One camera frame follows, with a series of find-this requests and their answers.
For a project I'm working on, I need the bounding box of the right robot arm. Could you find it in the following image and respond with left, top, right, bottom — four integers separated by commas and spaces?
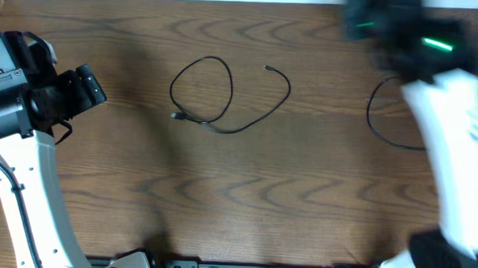
344, 0, 478, 268

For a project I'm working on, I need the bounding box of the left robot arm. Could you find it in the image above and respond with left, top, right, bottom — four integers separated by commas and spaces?
0, 62, 107, 268

